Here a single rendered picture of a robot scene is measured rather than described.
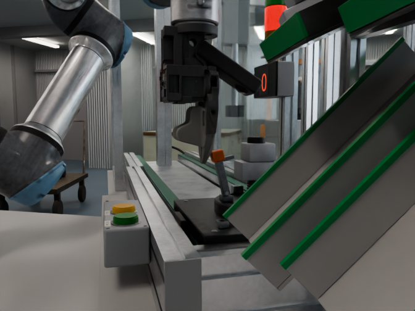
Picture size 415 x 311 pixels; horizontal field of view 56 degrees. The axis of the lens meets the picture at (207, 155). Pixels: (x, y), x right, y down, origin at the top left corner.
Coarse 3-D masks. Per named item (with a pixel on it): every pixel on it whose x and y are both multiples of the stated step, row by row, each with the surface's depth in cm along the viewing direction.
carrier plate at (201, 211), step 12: (180, 204) 71; (192, 204) 71; (204, 204) 71; (192, 216) 62; (204, 216) 62; (216, 216) 62; (192, 228) 59; (204, 228) 56; (216, 228) 56; (228, 228) 56; (204, 240) 52; (216, 240) 52; (228, 240) 53; (240, 240) 53
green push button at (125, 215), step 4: (124, 212) 64; (128, 212) 64; (116, 216) 62; (120, 216) 62; (124, 216) 62; (128, 216) 62; (132, 216) 62; (136, 216) 62; (116, 220) 61; (120, 220) 60; (124, 220) 60; (128, 220) 61; (132, 220) 61; (136, 220) 62; (120, 224) 61; (124, 224) 61; (128, 224) 61
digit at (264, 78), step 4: (260, 68) 86; (264, 68) 84; (268, 68) 82; (260, 72) 86; (264, 72) 84; (268, 72) 82; (260, 76) 86; (264, 76) 84; (268, 76) 82; (264, 80) 84; (268, 80) 82; (264, 84) 84; (260, 88) 87; (264, 88) 84; (260, 92) 87; (264, 92) 84
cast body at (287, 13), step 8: (288, 0) 35; (296, 0) 33; (304, 0) 33; (312, 0) 33; (320, 0) 33; (288, 8) 34; (296, 8) 33; (304, 8) 33; (280, 16) 36; (288, 16) 33; (280, 24) 37
